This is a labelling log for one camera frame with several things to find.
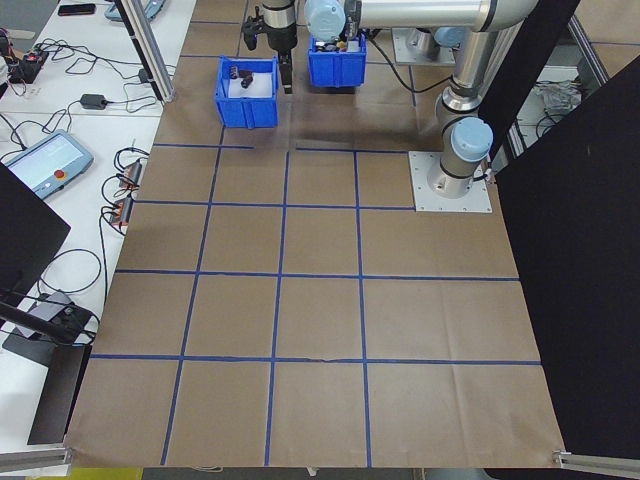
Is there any blue plastic button bin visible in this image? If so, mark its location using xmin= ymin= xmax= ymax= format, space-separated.
xmin=306 ymin=32 xmax=368 ymax=90

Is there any blue plastic battery bin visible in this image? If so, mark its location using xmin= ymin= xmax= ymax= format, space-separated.
xmin=214 ymin=55 xmax=280 ymax=130

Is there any white foam battery bin liner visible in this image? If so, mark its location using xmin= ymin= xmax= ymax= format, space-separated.
xmin=222 ymin=67 xmax=276 ymax=99

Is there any dark grey box device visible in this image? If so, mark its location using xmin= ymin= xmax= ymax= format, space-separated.
xmin=27 ymin=291 xmax=75 ymax=329

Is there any blue grey teach pendant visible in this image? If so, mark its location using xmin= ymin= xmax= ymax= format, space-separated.
xmin=103 ymin=0 xmax=167 ymax=22
xmin=0 ymin=128 xmax=96 ymax=202

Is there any black orange USB hub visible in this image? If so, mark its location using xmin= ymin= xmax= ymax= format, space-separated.
xmin=110 ymin=196 xmax=136 ymax=232
xmin=116 ymin=158 xmax=147 ymax=190

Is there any black smartphone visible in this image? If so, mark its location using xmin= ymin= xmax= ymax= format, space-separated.
xmin=56 ymin=2 xmax=97 ymax=17

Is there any black red electronic device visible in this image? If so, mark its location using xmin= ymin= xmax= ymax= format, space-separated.
xmin=3 ymin=48 xmax=50 ymax=85

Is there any white crumpled plastic sheet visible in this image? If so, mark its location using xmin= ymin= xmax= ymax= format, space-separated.
xmin=533 ymin=79 xmax=587 ymax=117

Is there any black monitor panel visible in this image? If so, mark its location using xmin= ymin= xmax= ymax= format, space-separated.
xmin=0 ymin=160 xmax=72 ymax=304

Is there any black flat panel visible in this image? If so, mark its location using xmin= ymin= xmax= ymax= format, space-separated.
xmin=26 ymin=344 xmax=95 ymax=447

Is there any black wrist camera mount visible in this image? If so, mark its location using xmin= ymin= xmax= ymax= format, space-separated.
xmin=242 ymin=16 xmax=262 ymax=51

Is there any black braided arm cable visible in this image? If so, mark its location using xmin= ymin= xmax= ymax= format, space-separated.
xmin=367 ymin=27 xmax=456 ymax=94

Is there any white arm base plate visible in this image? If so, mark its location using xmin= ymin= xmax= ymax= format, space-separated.
xmin=408 ymin=150 xmax=494 ymax=214
xmin=391 ymin=27 xmax=456 ymax=66

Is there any aluminium camera stand post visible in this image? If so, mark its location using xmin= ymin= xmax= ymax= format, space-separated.
xmin=110 ymin=0 xmax=177 ymax=105

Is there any aluminium frame bar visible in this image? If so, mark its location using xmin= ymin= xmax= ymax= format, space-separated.
xmin=0 ymin=446 xmax=75 ymax=477
xmin=568 ymin=13 xmax=612 ymax=89
xmin=551 ymin=448 xmax=640 ymax=472

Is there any black frame cover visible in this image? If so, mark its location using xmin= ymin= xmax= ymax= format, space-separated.
xmin=477 ymin=0 xmax=640 ymax=464

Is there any black stand base plate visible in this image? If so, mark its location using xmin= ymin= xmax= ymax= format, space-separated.
xmin=0 ymin=330 xmax=57 ymax=372

